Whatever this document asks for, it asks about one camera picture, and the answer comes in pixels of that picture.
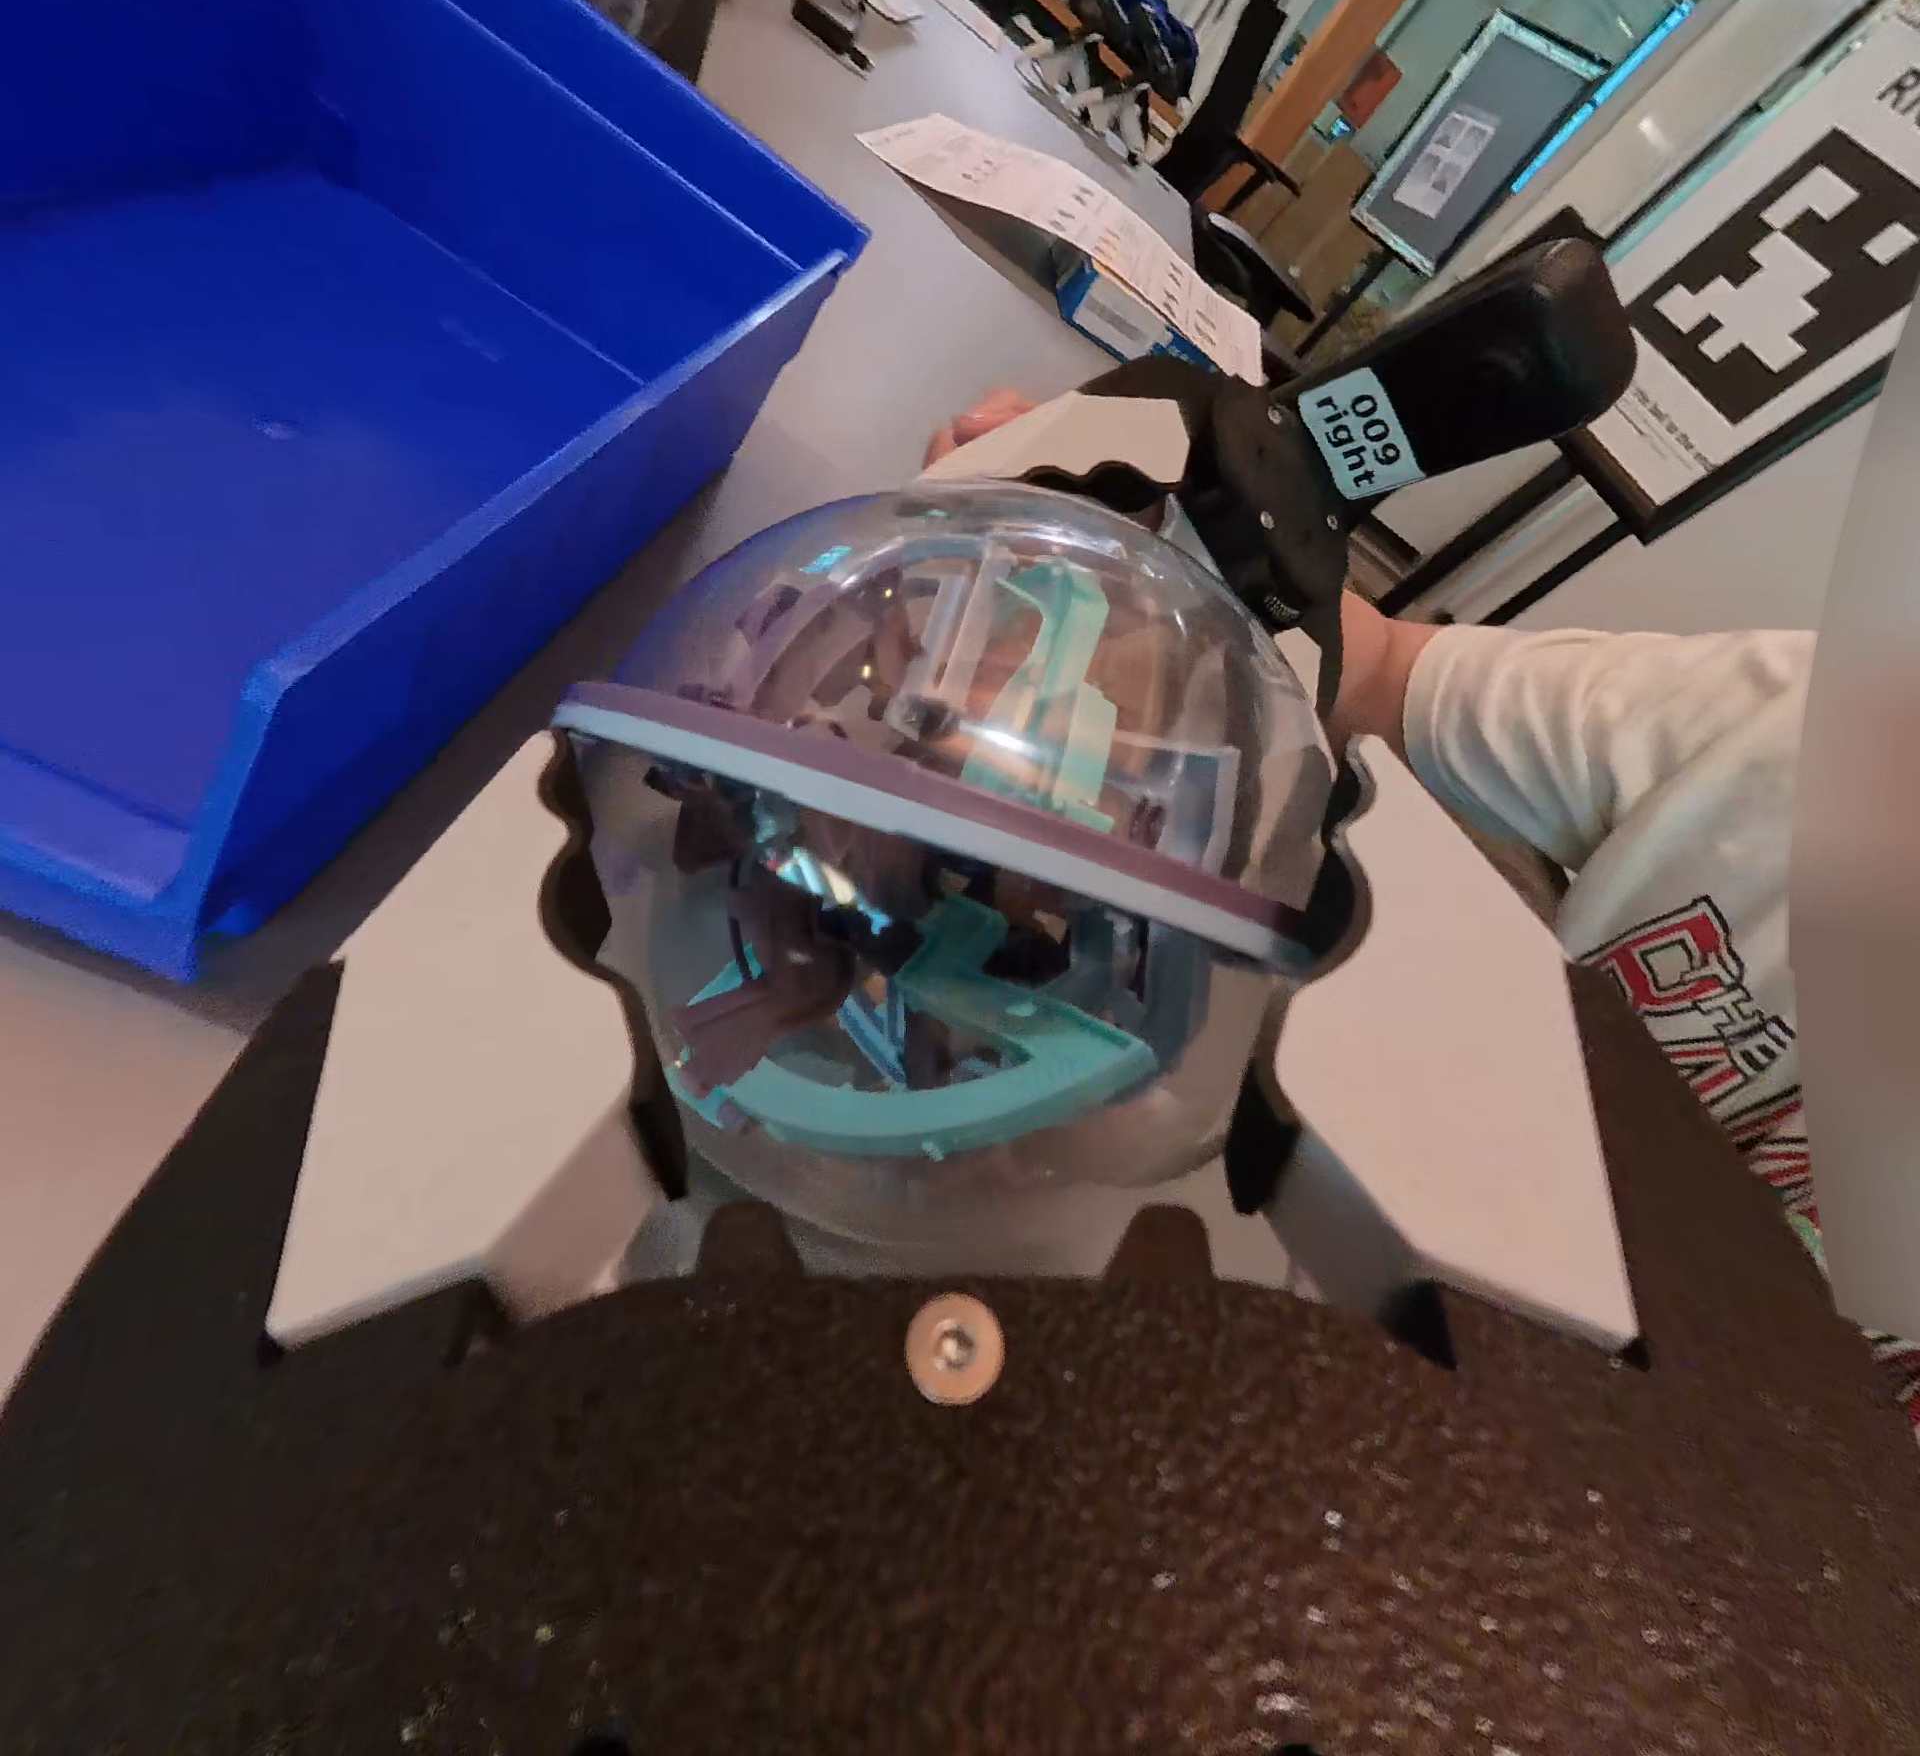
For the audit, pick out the white paper sheet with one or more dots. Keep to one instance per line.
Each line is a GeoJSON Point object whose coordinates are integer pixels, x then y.
{"type": "Point", "coordinates": [1049, 188]}

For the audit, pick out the blue plastic bin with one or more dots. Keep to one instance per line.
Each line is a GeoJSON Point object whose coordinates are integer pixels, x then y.
{"type": "Point", "coordinates": [376, 361]}

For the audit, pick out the person's right hand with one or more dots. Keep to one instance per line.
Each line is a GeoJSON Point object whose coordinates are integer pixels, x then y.
{"type": "Point", "coordinates": [982, 414]}

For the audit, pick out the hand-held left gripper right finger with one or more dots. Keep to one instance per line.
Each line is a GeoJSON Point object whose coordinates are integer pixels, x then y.
{"type": "Point", "coordinates": [1454, 1142]}

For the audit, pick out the blue fabric bag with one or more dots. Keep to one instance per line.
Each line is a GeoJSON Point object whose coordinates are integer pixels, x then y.
{"type": "Point", "coordinates": [1132, 17]}

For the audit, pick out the white printed t-shirt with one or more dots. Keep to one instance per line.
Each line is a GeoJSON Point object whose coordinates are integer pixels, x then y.
{"type": "Point", "coordinates": [1621, 767]}

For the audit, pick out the blue flat box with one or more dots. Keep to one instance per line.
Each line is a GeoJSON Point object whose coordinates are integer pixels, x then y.
{"type": "Point", "coordinates": [1110, 309]}

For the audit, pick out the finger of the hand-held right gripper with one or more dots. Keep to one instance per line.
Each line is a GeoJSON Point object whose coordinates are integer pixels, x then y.
{"type": "Point", "coordinates": [1332, 654]}
{"type": "Point", "coordinates": [1079, 437]}

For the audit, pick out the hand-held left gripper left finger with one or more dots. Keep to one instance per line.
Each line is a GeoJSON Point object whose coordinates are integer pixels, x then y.
{"type": "Point", "coordinates": [451, 1142]}

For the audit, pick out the clear plastic maze ball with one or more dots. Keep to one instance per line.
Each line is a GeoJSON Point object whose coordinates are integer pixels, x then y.
{"type": "Point", "coordinates": [931, 886]}

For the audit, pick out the small black adapter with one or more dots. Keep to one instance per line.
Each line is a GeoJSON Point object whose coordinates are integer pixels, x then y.
{"type": "Point", "coordinates": [834, 29]}

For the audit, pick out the grey framed notice board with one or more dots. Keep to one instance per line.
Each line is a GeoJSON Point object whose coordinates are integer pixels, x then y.
{"type": "Point", "coordinates": [1470, 136]}

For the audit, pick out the black white marker sign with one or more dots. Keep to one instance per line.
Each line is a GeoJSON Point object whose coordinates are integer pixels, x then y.
{"type": "Point", "coordinates": [1770, 257]}

